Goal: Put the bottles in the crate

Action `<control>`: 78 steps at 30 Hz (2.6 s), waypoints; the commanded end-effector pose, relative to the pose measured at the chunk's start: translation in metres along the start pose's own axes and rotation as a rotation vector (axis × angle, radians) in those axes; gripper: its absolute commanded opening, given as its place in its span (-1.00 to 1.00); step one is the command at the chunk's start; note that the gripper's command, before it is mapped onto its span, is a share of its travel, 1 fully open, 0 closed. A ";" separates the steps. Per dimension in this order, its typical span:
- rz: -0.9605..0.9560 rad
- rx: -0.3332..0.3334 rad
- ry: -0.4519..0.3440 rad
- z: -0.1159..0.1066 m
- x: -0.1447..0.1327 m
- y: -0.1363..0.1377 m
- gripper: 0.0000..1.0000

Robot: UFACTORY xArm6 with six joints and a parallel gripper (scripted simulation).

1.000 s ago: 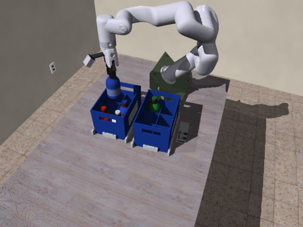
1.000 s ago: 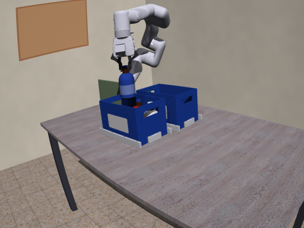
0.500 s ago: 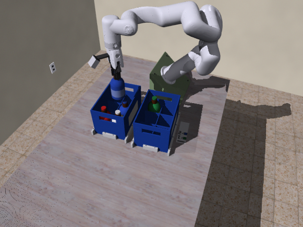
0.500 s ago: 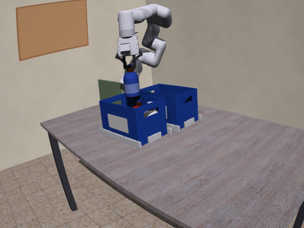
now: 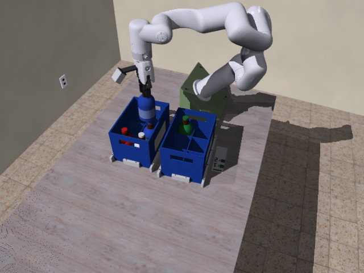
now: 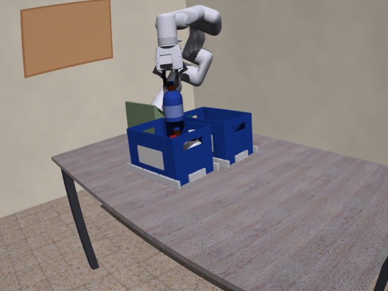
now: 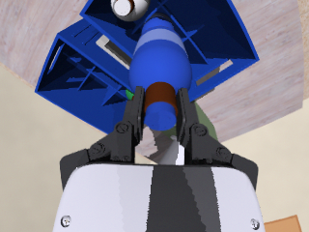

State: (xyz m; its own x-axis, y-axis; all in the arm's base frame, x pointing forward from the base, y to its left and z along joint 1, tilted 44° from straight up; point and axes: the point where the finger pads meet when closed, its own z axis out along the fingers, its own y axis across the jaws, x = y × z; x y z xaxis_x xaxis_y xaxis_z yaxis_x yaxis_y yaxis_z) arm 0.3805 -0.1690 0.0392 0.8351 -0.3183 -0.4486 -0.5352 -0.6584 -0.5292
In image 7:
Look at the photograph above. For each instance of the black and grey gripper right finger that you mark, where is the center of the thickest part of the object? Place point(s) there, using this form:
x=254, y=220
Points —
x=204, y=149

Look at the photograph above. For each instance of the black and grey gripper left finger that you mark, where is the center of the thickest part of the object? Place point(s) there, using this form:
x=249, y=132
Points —
x=120, y=143

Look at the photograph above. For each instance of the blue plastic crate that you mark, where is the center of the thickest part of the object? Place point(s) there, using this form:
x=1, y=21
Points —
x=224, y=38
x=92, y=101

